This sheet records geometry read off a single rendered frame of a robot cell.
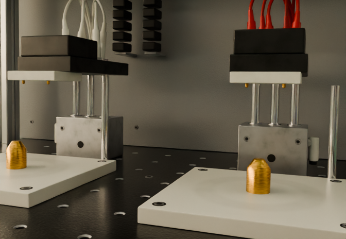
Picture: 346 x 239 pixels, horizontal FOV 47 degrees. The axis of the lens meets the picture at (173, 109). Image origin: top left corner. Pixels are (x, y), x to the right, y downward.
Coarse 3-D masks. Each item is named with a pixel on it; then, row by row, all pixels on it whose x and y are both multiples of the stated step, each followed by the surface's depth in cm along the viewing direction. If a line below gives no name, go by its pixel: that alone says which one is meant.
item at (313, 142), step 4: (312, 136) 44; (308, 140) 44; (312, 140) 43; (316, 140) 43; (308, 144) 44; (312, 144) 44; (316, 144) 43; (308, 148) 44; (312, 148) 44; (316, 148) 43; (308, 152) 44; (312, 152) 44; (316, 152) 43; (308, 156) 44; (312, 156) 44; (316, 156) 44; (312, 160) 44; (316, 160) 44; (312, 164) 44; (316, 164) 44
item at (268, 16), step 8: (264, 0) 47; (272, 0) 44; (288, 0) 46; (296, 0) 43; (264, 8) 47; (288, 8) 47; (296, 8) 43; (248, 16) 44; (288, 16) 47; (296, 16) 43; (248, 24) 44; (264, 24) 47; (288, 24) 45; (296, 24) 43
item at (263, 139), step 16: (240, 128) 45; (256, 128) 44; (272, 128) 44; (288, 128) 43; (304, 128) 43; (240, 144) 45; (256, 144) 44; (272, 144) 44; (288, 144) 43; (304, 144) 43; (240, 160) 45; (272, 160) 44; (288, 160) 43; (304, 160) 43
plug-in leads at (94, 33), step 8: (72, 0) 53; (80, 0) 54; (96, 0) 54; (88, 8) 54; (96, 8) 51; (64, 16) 52; (88, 16) 55; (96, 16) 51; (104, 16) 53; (64, 24) 52; (80, 24) 51; (88, 24) 56; (96, 24) 51; (104, 24) 53; (64, 32) 52; (80, 32) 51; (96, 32) 51; (104, 32) 53; (96, 40) 51; (104, 40) 53; (104, 48) 53; (104, 56) 53
